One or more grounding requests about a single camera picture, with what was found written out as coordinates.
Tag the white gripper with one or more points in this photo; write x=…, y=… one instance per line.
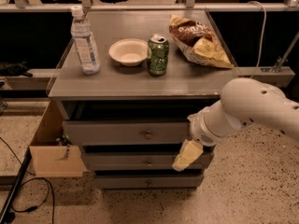
x=199, y=131

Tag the grey top drawer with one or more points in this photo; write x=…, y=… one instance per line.
x=96, y=132

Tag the grey drawer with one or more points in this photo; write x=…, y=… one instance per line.
x=148, y=181
x=129, y=161
x=96, y=132

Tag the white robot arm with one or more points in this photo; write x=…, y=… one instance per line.
x=244, y=102

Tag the grey drawer cabinet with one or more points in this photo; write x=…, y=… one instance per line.
x=119, y=93

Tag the grey bottom drawer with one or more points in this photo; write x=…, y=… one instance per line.
x=148, y=181

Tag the grey middle drawer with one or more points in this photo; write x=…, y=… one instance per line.
x=129, y=161

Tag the green soda can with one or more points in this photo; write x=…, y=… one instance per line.
x=157, y=59

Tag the brown yellow chip bag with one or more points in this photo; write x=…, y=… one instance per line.
x=198, y=43

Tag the white paper bowl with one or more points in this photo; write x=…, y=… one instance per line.
x=129, y=52

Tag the cardboard box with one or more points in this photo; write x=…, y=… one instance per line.
x=49, y=158

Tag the clear plastic water bottle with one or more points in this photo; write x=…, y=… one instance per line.
x=85, y=45

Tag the black object on ledge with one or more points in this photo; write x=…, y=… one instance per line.
x=14, y=69

